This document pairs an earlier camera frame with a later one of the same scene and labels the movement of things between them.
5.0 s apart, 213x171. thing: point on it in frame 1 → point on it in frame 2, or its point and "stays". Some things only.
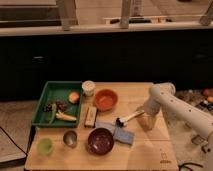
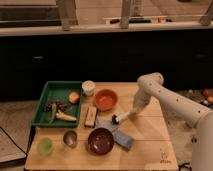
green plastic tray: (57, 91) stays
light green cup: (44, 146) stays
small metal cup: (70, 138) stays
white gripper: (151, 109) → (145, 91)
